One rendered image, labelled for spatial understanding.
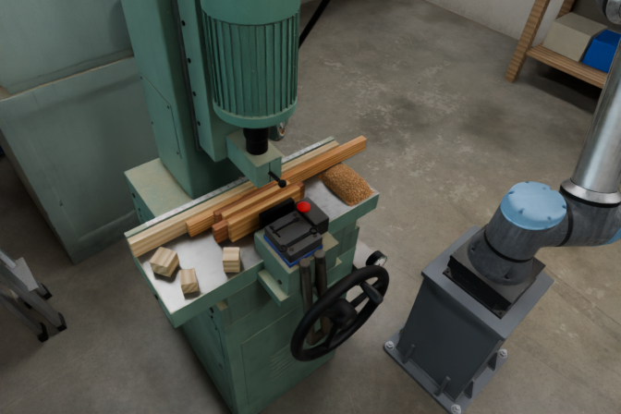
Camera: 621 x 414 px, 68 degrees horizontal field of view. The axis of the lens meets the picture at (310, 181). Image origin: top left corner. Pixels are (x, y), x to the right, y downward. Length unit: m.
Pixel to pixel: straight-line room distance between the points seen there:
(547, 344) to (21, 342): 2.12
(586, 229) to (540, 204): 0.16
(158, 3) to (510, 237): 1.04
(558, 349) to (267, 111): 1.71
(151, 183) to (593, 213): 1.23
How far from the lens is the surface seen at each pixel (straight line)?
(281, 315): 1.34
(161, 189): 1.39
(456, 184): 2.68
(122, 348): 2.05
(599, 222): 1.45
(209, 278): 1.05
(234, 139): 1.10
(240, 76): 0.85
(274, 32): 0.82
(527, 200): 1.34
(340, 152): 1.27
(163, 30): 1.03
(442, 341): 1.74
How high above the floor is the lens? 1.77
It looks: 45 degrees down
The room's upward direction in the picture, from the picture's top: 4 degrees clockwise
